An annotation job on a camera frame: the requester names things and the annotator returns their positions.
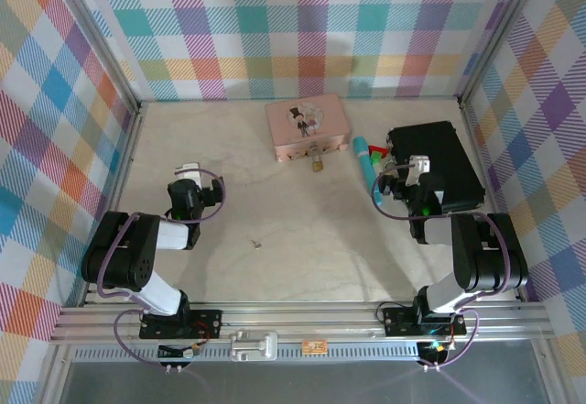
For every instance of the small screw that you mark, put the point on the small screw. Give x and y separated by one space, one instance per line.
256 243

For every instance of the silver metal carabiner hook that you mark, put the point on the silver metal carabiner hook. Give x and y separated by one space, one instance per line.
317 164

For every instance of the pink illustrated tin box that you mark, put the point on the pink illustrated tin box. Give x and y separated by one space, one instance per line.
307 124

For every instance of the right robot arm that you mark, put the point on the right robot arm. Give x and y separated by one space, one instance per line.
480 248

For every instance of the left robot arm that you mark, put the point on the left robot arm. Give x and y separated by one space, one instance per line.
137 248

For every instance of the black hard case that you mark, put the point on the black hard case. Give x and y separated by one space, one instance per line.
448 161

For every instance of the green block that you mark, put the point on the green block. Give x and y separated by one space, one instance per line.
375 156

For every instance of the teal marker pen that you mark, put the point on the teal marker pen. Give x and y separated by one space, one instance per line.
366 166

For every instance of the red block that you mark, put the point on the red block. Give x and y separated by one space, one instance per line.
377 149

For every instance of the orange sticker label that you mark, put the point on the orange sticker label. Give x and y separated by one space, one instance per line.
314 346

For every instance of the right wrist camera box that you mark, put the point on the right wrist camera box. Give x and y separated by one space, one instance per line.
419 166

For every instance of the aluminium side rail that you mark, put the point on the aluminium side rail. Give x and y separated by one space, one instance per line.
485 184
119 193

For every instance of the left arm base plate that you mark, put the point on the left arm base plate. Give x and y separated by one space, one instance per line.
206 321

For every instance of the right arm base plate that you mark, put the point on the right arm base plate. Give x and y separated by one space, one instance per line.
398 319

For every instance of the silver latch bracket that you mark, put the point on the silver latch bracket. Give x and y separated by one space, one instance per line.
254 344

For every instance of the aluminium mounting rail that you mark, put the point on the aluminium mounting rail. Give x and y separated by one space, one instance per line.
297 321

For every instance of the aluminium frame post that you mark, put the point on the aluminium frame post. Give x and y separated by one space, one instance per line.
499 33
91 33

